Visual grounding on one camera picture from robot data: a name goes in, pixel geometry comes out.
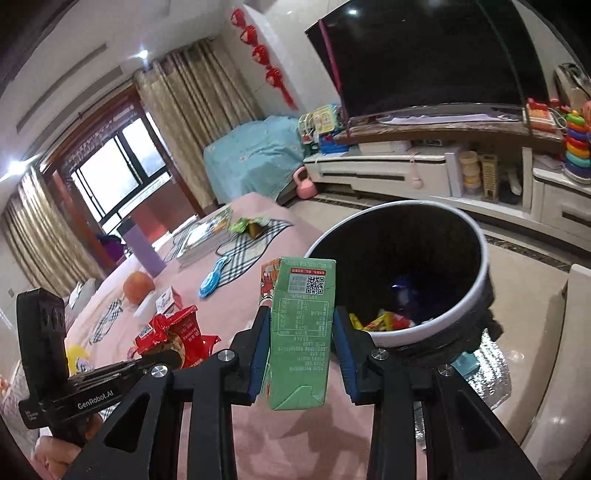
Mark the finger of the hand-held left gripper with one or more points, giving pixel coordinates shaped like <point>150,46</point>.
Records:
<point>138,364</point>

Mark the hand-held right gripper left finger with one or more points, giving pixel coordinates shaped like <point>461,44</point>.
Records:
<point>256,369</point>

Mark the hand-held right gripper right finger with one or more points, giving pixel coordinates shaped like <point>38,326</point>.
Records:
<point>346,364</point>

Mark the green drink carton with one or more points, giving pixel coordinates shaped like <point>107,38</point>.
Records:
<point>300,332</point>

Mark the pile of colourful snack wrappers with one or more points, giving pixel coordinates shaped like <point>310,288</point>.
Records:
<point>383,321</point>

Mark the red snack bag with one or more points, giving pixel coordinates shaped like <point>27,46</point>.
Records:
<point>184,330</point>

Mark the red and white small box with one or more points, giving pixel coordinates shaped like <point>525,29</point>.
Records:
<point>166,297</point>

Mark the blue snack bag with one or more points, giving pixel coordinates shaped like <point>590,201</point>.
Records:
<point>406,288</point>

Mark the blue comb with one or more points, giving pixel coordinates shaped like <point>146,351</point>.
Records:
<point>212,279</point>

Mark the black white-rimmed trash bin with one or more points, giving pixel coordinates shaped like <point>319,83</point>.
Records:
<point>415,240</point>

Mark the person's left hand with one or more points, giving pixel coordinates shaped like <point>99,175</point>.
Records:
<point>55,457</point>

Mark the orange fruit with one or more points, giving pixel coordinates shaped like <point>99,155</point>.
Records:
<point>137,286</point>

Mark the purple tumbler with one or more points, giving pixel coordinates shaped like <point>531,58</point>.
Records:
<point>141,249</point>

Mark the teal box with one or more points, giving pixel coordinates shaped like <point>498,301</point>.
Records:
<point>466,362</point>

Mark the beige patterned curtain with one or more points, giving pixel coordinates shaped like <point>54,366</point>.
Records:
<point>46,230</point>
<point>194,115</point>

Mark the silver foil mat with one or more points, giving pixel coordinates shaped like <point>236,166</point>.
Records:
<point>489,369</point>

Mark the green snack wrapper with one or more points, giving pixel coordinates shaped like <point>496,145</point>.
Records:
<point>244,226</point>

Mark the pink kettlebell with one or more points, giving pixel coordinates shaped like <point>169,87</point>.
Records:
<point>304,187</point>

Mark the balcony window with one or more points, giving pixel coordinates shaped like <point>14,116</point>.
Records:
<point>106,175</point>

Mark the white television cabinet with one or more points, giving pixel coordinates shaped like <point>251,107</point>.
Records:
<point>383,170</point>

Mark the white chair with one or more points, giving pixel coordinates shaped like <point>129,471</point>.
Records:
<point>554,392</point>

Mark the blue covered sofa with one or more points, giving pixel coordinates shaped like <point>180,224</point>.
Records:
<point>254,157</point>

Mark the blue toy box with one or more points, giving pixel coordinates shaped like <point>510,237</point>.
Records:
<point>333,145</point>

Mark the white set-top box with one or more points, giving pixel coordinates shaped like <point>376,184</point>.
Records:
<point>383,147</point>

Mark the stack of yellow containers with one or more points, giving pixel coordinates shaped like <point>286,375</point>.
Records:
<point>469,175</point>

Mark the beige grater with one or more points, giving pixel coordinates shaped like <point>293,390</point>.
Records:
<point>488,180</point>

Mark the toy activity cube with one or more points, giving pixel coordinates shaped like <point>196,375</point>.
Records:
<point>323,120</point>

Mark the ceiling spot light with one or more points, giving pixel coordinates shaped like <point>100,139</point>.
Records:
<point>143,54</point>

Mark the black television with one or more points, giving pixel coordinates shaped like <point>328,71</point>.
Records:
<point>415,60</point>

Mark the red toy phone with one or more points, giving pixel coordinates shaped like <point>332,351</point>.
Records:
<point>540,115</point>

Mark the red heart hanging decoration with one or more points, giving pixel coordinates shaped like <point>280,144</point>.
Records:
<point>261,53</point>

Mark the beige bag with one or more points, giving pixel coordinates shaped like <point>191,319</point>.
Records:
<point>570,85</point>

